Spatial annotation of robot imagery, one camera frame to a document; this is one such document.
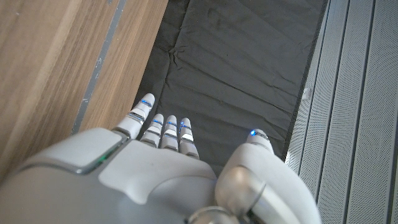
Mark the black backdrop curtain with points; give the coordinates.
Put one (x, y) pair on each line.
(233, 62)

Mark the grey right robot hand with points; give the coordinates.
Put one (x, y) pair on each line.
(140, 180)

